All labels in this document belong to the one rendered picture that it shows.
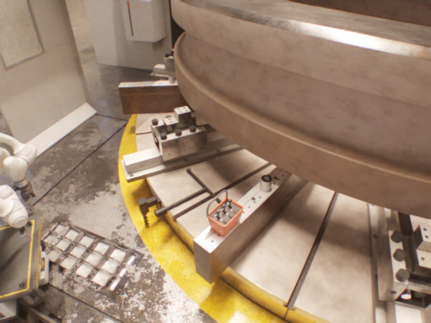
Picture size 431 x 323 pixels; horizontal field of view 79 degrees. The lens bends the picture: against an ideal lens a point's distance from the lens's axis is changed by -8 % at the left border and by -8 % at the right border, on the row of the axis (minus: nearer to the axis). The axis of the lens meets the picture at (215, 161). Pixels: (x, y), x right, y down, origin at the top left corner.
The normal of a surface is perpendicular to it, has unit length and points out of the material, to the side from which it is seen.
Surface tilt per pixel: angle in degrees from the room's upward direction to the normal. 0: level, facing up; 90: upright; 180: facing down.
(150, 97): 90
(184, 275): 0
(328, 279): 0
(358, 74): 90
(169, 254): 0
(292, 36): 90
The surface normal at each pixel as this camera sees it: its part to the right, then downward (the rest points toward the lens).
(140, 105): 0.06, 0.62
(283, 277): 0.00, -0.78
